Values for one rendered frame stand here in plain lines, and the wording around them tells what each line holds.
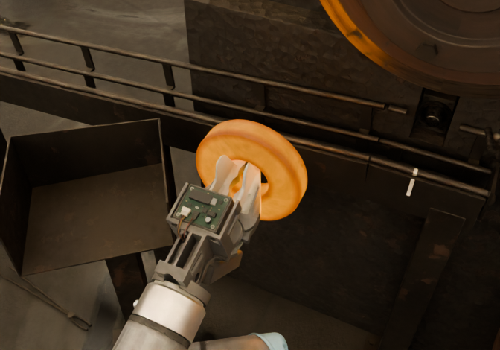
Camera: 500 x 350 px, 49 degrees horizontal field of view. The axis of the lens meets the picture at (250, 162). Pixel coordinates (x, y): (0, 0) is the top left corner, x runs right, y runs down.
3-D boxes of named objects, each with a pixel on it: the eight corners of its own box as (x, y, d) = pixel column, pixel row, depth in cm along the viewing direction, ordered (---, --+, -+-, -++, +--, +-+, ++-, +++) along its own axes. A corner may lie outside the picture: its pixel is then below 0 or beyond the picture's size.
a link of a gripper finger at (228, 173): (248, 132, 69) (217, 193, 65) (254, 156, 74) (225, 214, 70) (226, 126, 70) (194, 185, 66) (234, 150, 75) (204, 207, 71)
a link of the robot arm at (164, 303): (198, 349, 63) (138, 322, 66) (214, 312, 65) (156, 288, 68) (182, 333, 57) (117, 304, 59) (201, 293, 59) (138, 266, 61)
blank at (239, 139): (198, 109, 74) (185, 123, 72) (306, 129, 68) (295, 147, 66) (215, 191, 84) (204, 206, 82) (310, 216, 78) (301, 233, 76)
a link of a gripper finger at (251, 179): (270, 138, 68) (240, 200, 64) (274, 163, 73) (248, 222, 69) (248, 132, 69) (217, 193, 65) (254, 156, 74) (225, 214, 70)
